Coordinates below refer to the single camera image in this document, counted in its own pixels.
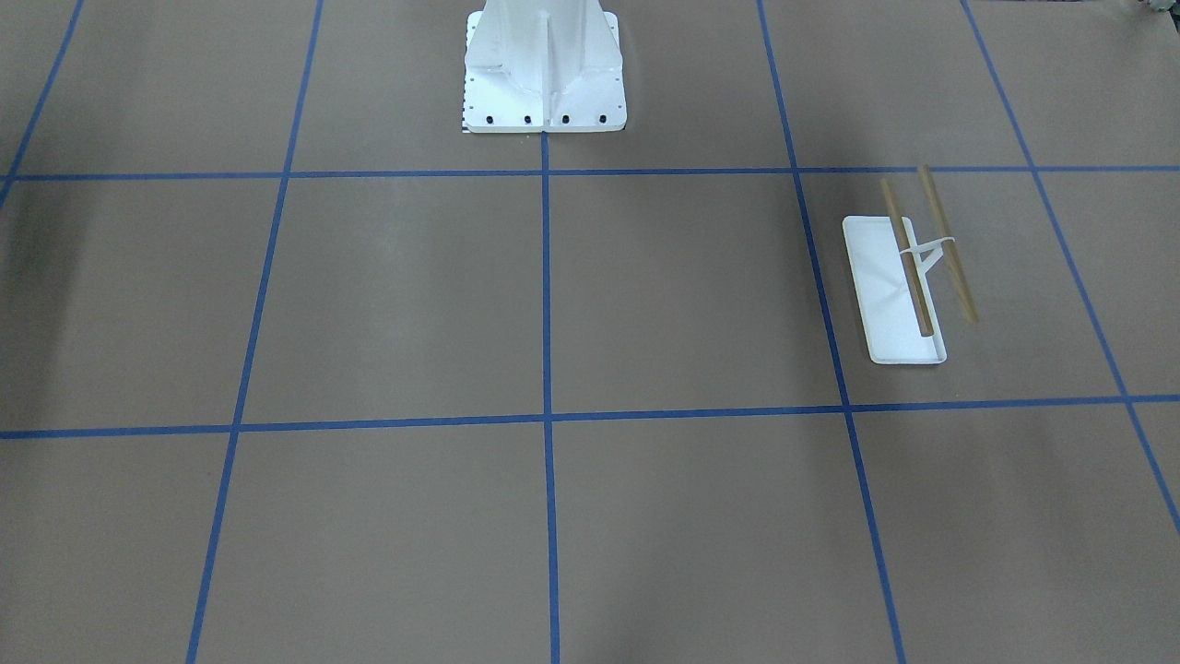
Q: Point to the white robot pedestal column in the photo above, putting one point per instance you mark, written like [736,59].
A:
[543,66]

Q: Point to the white towel rack wooden bars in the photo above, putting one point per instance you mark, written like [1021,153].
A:
[891,268]

